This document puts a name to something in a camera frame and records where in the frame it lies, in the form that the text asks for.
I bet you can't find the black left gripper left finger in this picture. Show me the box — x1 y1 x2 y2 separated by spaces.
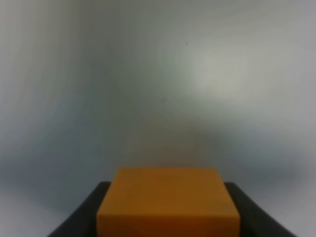
49 181 111 237

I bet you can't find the orange block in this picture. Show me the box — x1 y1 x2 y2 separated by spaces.
96 167 241 237

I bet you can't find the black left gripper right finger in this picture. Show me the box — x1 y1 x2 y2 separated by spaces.
225 182 295 237

